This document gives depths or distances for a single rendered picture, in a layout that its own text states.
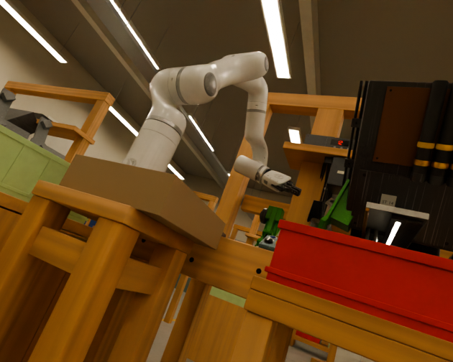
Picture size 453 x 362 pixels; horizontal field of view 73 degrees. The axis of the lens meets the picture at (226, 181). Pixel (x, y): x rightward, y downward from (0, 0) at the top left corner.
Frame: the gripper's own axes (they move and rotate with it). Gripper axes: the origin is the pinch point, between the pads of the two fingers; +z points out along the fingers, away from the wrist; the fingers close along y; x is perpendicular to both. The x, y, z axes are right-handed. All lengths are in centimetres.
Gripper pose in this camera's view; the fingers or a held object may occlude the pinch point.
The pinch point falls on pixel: (295, 190)
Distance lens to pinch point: 134.7
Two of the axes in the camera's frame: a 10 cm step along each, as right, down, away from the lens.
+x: -1.6, 8.6, 4.8
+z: 7.6, 4.1, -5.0
